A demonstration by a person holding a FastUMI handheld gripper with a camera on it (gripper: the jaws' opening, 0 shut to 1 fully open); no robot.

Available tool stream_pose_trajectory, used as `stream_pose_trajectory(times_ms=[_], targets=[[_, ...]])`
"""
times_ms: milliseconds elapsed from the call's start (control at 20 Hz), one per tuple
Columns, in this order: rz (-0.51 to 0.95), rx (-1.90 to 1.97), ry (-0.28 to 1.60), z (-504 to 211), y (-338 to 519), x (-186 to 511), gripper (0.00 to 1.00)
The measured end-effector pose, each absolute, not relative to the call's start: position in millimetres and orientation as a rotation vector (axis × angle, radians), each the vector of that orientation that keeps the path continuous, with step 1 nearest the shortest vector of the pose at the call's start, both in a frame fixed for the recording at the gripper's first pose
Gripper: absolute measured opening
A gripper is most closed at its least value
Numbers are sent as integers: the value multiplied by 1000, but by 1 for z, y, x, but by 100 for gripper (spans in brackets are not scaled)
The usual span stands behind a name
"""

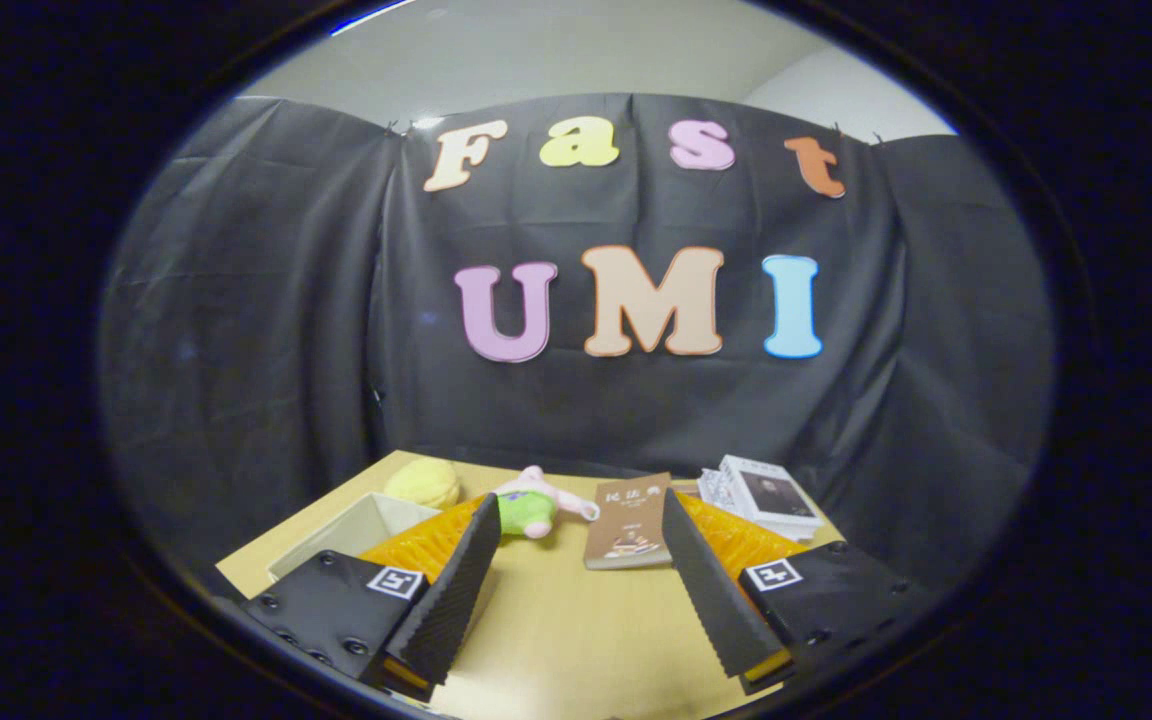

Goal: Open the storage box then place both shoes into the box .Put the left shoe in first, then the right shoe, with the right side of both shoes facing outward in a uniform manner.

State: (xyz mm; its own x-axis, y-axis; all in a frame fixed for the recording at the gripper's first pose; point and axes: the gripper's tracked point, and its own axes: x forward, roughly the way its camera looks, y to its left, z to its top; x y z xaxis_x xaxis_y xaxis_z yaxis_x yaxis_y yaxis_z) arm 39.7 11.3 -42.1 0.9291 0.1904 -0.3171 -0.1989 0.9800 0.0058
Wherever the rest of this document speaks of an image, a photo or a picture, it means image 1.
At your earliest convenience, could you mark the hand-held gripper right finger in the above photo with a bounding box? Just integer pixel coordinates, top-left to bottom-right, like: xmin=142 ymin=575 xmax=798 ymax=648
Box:
xmin=660 ymin=488 xmax=940 ymax=697

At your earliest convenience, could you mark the beige storage box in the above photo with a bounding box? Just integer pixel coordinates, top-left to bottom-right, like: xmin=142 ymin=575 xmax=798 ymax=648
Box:
xmin=268 ymin=491 xmax=442 ymax=583

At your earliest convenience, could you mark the pink plush toy green shirt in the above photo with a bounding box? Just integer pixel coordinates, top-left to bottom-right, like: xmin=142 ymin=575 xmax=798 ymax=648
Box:
xmin=492 ymin=465 xmax=601 ymax=541

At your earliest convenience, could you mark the brown cover book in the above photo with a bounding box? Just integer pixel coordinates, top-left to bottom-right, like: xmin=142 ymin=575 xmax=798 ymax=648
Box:
xmin=583 ymin=473 xmax=675 ymax=571

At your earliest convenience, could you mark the black white patterned book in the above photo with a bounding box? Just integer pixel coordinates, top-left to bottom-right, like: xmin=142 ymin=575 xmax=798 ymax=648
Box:
xmin=697 ymin=468 xmax=819 ymax=543

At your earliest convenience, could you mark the black backdrop cloth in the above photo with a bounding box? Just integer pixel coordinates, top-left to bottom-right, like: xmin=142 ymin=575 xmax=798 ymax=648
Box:
xmin=99 ymin=92 xmax=1057 ymax=593

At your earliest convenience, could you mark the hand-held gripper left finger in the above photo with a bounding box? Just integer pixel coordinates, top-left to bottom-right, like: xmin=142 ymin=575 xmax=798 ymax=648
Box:
xmin=231 ymin=492 xmax=504 ymax=703

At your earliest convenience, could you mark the white book dark portrait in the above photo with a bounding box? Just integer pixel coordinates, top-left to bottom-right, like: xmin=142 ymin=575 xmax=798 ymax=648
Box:
xmin=718 ymin=455 xmax=826 ymax=529

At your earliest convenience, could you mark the yellow plush toy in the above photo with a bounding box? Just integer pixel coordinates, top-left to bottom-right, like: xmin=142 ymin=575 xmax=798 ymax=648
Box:
xmin=383 ymin=457 xmax=462 ymax=511

